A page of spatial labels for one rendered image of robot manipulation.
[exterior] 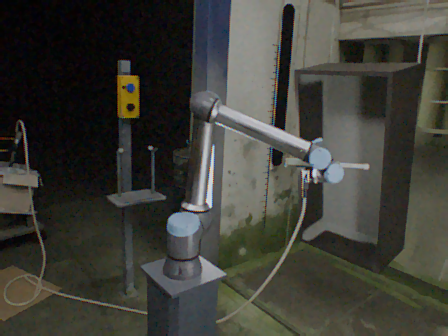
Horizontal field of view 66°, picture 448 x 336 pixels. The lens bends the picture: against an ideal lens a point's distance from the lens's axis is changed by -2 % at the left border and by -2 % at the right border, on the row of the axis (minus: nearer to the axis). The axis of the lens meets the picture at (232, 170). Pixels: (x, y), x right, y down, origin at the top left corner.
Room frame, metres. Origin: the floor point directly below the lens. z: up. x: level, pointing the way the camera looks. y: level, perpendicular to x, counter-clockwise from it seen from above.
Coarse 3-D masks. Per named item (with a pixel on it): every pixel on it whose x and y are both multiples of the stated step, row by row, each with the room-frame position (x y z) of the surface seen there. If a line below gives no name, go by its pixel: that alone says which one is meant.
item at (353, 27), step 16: (368, 0) 3.15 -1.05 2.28; (384, 0) 3.04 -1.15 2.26; (400, 0) 2.94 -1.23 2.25; (416, 0) 2.84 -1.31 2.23; (432, 0) 2.75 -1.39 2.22; (352, 16) 3.25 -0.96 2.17; (368, 16) 3.14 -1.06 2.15; (384, 16) 3.03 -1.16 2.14; (400, 16) 2.93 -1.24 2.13; (416, 16) 2.83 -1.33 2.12; (432, 16) 2.74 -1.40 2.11; (352, 32) 3.24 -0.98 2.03; (368, 32) 3.12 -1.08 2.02; (384, 32) 3.01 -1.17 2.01; (400, 32) 2.90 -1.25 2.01; (416, 32) 2.81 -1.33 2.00; (432, 32) 2.72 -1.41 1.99
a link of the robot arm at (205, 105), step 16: (192, 96) 1.61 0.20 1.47; (208, 96) 1.55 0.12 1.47; (192, 112) 1.59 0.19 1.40; (208, 112) 1.50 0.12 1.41; (224, 112) 1.51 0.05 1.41; (240, 112) 1.53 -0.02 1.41; (240, 128) 1.50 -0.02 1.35; (256, 128) 1.48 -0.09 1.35; (272, 128) 1.49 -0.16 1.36; (272, 144) 1.48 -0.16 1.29; (288, 144) 1.46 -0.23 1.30; (304, 144) 1.46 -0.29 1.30; (304, 160) 1.46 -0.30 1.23; (320, 160) 1.43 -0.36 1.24
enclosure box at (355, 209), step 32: (320, 64) 2.36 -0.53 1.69; (352, 64) 2.19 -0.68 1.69; (384, 64) 2.06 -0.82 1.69; (416, 64) 1.94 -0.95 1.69; (320, 96) 2.39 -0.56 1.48; (352, 96) 2.31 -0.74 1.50; (384, 96) 2.16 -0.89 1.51; (416, 96) 1.99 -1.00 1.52; (320, 128) 2.42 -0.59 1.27; (352, 128) 2.34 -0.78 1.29; (384, 128) 2.17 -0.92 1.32; (352, 160) 2.37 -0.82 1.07; (384, 160) 1.83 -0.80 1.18; (320, 192) 2.49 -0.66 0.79; (352, 192) 2.39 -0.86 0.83; (384, 192) 1.84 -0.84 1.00; (320, 224) 2.53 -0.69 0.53; (352, 224) 2.42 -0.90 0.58; (384, 224) 1.88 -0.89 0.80; (352, 256) 2.12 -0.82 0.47; (384, 256) 1.94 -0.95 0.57
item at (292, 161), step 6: (288, 162) 1.87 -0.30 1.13; (294, 162) 1.87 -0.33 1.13; (300, 162) 1.88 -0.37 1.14; (336, 162) 1.91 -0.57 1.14; (300, 168) 1.88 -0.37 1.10; (360, 168) 1.95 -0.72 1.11; (366, 168) 1.94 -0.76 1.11; (306, 174) 1.88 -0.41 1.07; (306, 186) 1.86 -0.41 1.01; (306, 192) 1.85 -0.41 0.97
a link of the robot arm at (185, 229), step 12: (180, 216) 1.56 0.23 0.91; (192, 216) 1.56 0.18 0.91; (168, 228) 1.50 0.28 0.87; (180, 228) 1.47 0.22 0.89; (192, 228) 1.48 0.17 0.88; (168, 240) 1.50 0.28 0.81; (180, 240) 1.46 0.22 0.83; (192, 240) 1.48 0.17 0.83; (168, 252) 1.50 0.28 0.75; (180, 252) 1.46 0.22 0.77; (192, 252) 1.48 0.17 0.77
